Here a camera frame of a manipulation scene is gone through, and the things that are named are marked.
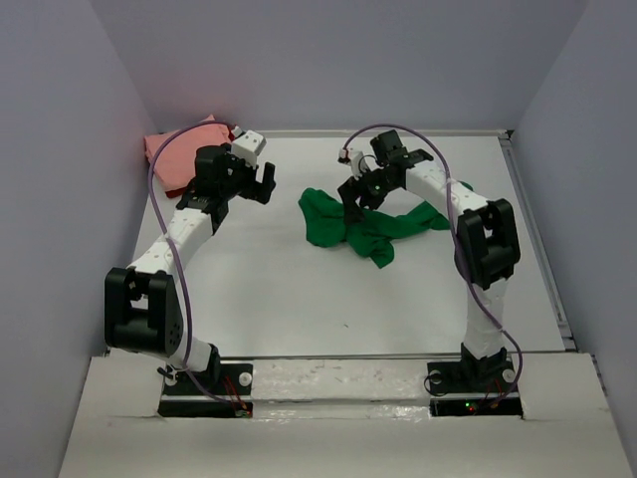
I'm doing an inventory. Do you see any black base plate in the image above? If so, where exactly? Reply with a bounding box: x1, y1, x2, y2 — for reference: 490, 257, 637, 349
423, 359, 524, 418
157, 360, 254, 418

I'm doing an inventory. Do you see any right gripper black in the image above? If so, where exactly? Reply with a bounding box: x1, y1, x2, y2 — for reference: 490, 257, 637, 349
338, 163, 400, 226

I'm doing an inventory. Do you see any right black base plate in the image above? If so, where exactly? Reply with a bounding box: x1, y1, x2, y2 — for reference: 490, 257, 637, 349
423, 359, 524, 418

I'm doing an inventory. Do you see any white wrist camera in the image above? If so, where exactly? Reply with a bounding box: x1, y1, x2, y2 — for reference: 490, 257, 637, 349
337, 147, 370, 179
231, 130, 267, 169

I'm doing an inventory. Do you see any pink folded t shirt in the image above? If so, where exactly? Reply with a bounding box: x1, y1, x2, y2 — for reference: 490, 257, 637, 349
143, 115, 235, 193

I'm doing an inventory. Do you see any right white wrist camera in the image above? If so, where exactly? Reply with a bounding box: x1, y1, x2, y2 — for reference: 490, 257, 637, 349
337, 147, 370, 179

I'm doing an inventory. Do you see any green t shirt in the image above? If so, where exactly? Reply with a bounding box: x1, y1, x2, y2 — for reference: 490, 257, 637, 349
298, 188, 450, 269

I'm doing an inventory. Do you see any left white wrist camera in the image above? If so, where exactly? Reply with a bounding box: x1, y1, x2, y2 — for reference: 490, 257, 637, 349
231, 130, 267, 169

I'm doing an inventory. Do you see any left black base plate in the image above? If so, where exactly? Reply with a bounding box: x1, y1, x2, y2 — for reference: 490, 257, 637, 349
157, 360, 254, 418

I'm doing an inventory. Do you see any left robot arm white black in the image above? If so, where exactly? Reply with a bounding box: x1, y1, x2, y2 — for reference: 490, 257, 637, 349
105, 131, 276, 393

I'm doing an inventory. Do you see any dark red folded t shirt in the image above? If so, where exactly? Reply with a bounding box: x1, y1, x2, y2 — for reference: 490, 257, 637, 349
163, 123, 240, 200

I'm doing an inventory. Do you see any white cardboard front cover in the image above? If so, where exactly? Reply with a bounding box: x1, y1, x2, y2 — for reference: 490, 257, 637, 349
61, 353, 632, 477

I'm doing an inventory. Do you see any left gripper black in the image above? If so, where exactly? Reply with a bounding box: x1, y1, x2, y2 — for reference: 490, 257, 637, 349
219, 143, 275, 205

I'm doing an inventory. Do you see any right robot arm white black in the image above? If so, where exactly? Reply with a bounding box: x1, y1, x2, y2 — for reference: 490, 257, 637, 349
337, 123, 524, 400

